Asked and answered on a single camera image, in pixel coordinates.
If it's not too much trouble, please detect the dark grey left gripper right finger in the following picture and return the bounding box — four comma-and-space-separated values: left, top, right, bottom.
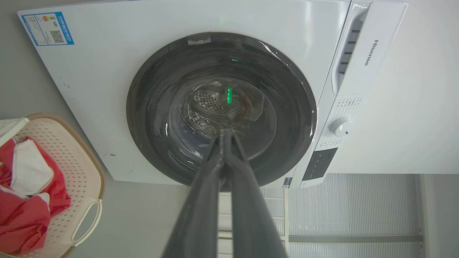
224, 129, 288, 258

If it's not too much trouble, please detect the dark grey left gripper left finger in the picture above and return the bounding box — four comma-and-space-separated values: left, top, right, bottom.
161, 128, 226, 258

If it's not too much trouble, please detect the cream perforated laundry basket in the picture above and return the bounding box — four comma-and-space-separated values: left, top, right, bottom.
0, 113, 106, 258

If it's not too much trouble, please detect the round dark washing machine door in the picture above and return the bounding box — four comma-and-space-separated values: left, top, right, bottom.
126, 32, 318, 191

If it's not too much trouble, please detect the white washing machine dial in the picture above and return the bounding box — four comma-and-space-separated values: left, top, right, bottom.
330, 117, 353, 137

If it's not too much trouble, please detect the white Hisense washing machine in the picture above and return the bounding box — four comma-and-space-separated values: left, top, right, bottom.
17, 0, 408, 189

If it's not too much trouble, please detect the red and white garment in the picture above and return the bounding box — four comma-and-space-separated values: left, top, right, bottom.
0, 136, 71, 255

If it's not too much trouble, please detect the white detergent drawer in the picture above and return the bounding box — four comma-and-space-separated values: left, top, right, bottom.
331, 1, 408, 96

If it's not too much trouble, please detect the blue energy label sticker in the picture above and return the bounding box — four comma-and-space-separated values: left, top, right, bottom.
21, 12, 75, 46

